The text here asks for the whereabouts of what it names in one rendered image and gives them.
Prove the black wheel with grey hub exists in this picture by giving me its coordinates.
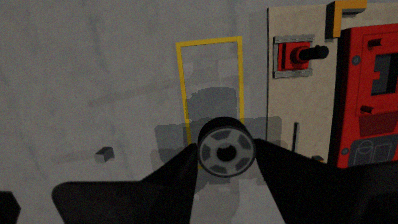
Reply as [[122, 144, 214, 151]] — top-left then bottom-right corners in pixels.
[[197, 117, 256, 178]]

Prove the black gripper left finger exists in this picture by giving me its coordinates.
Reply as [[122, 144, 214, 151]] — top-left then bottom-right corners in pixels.
[[51, 143, 198, 224]]

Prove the yellow rectangular outline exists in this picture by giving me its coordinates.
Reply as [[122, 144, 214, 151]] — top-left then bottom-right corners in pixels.
[[175, 36, 244, 145]]

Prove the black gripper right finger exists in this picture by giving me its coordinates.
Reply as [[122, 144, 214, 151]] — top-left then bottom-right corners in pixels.
[[254, 139, 398, 224]]

